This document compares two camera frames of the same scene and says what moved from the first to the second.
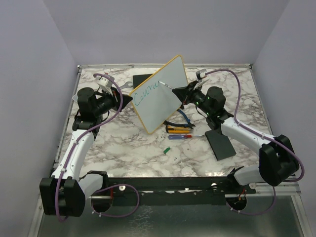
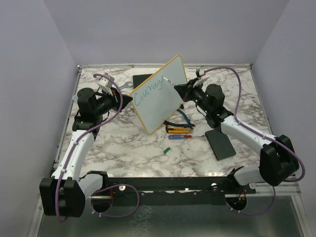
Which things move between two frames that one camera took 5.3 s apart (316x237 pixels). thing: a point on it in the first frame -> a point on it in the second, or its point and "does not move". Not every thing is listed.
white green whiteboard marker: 165,84 -> 168,80
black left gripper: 116,98 does not move
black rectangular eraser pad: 220,144 does not move
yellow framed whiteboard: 154,102 does not move
